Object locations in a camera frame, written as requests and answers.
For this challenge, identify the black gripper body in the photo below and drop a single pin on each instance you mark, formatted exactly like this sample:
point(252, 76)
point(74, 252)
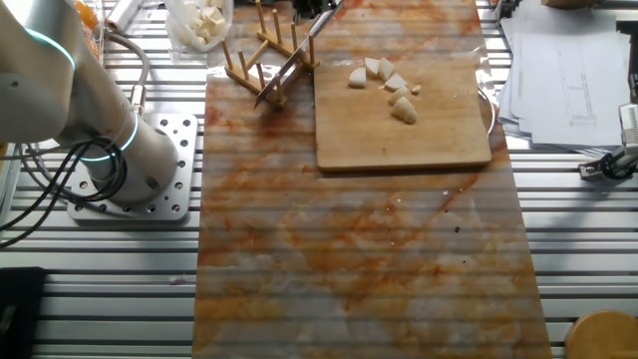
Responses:
point(311, 6)

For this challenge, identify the steel cleaver knife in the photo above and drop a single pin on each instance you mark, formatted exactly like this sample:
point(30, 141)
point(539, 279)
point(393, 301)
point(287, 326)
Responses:
point(294, 57)

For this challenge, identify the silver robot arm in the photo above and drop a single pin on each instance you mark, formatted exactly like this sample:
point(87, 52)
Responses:
point(30, 75)

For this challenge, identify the plastic bag of radish chunks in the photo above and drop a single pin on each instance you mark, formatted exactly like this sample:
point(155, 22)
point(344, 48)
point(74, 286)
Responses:
point(199, 25)

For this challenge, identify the tiny radish bit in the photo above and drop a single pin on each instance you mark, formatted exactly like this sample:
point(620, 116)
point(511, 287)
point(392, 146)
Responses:
point(416, 90)

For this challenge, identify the wooden dish rack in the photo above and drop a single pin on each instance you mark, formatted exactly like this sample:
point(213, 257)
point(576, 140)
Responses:
point(259, 82)

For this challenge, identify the wooden cutting board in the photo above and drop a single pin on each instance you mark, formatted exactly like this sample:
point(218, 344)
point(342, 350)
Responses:
point(359, 139)

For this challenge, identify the white plastic wrap roll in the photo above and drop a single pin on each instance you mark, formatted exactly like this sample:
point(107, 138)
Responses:
point(122, 15)

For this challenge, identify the clear plastic fruit container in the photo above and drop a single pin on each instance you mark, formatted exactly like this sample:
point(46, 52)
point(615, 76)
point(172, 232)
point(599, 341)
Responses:
point(95, 37)

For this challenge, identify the orange fruit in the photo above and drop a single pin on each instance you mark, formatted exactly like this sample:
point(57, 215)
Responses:
point(87, 15)

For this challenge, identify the marble pattern table mat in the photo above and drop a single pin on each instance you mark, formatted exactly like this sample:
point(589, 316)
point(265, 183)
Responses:
point(349, 259)

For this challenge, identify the white paper stack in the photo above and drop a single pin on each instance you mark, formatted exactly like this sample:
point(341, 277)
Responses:
point(573, 85)

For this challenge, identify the black box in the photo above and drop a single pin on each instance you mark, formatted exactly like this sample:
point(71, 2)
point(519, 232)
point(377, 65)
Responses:
point(20, 309)

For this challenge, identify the wooden mug tree stand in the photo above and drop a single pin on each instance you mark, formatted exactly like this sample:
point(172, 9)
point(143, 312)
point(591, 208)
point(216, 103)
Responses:
point(603, 336)

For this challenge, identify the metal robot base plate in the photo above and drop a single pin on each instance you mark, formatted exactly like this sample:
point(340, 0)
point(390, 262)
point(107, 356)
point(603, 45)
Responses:
point(174, 149)

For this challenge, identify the small clamp mounted camera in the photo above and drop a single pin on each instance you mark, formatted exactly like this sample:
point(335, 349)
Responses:
point(615, 159)

